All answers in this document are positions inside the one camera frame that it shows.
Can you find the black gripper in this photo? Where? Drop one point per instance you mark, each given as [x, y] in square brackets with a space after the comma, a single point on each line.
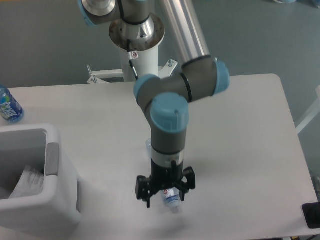
[162, 178]

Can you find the clear crushed plastic bottle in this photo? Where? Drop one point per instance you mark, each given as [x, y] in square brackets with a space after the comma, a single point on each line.
[171, 199]

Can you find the white paper carton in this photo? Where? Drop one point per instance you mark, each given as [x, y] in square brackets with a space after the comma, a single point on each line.
[31, 183]

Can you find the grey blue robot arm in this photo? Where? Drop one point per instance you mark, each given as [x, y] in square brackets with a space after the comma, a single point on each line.
[163, 101]

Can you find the white trash can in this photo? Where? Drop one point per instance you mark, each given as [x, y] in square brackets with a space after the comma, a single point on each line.
[39, 146]

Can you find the black device at table edge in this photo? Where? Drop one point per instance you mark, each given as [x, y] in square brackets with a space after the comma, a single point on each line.
[311, 213]

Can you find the blue labelled drink bottle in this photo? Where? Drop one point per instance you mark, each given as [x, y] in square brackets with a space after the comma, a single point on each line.
[10, 110]

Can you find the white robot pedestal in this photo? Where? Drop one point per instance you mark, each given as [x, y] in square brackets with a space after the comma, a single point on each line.
[140, 62]

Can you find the white frame at right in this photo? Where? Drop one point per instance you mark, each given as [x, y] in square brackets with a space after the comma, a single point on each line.
[310, 113]

